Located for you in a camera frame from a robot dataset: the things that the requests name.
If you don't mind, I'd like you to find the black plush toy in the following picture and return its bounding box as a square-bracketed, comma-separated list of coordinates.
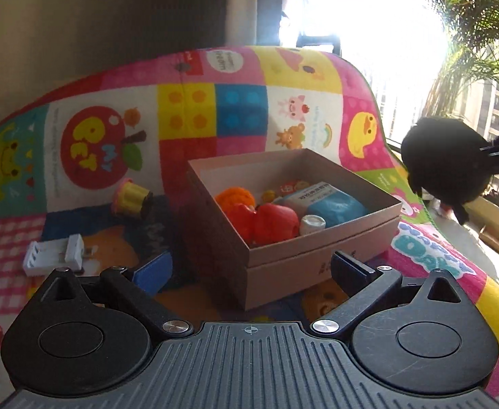
[400, 116, 495, 226]

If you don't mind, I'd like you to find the pink cardboard box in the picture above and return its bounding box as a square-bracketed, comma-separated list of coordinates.
[187, 148, 403, 312]

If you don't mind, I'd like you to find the green palm plant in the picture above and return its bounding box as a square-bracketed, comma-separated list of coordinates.
[420, 0, 499, 121]

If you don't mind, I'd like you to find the colourful cartoon play mat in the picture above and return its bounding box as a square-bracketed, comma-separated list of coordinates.
[0, 45, 499, 409]

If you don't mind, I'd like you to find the blue white cotton pad pack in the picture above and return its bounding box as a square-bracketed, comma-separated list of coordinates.
[281, 181, 370, 229]

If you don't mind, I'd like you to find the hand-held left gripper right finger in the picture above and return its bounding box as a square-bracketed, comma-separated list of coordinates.
[311, 250, 467, 336]

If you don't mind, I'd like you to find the dark curtain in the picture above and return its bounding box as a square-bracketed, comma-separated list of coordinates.
[255, 0, 291, 48]

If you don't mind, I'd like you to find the yellow pink toy cup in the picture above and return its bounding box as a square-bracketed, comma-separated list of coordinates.
[111, 178, 155, 219]

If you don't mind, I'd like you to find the wooden window ledge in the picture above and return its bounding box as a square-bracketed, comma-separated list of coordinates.
[424, 196, 499, 270]

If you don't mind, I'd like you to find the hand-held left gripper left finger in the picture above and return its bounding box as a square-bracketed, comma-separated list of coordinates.
[35, 252, 194, 337]

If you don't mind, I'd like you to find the red toy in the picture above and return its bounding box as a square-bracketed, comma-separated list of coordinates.
[228, 203, 301, 248]

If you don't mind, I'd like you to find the orange pumpkin toy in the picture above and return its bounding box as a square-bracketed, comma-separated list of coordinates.
[214, 186, 259, 222]

